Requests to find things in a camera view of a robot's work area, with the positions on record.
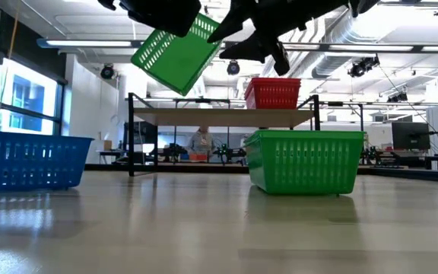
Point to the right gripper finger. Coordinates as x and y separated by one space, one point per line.
232 24
249 49

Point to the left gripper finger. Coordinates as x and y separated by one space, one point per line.
177 28

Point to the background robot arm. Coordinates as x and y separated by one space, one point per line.
228 153
173 152
373 156

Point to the black ceiling spotlight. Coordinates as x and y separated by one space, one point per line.
107 71
233 67

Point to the ceiling light strip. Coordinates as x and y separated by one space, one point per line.
89 43

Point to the black track light cluster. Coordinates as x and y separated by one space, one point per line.
363 66
397 97

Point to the person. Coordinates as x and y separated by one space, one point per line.
202 142

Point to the dark ceiling fixture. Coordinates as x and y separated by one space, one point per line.
411 3

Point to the cardboard box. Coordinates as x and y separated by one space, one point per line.
107 145

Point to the window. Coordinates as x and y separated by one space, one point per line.
25 95

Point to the black computer monitor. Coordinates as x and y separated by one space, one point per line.
411 135

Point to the silver ventilation duct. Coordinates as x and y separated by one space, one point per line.
333 62

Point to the wooden shelf black frame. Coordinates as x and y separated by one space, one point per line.
223 117

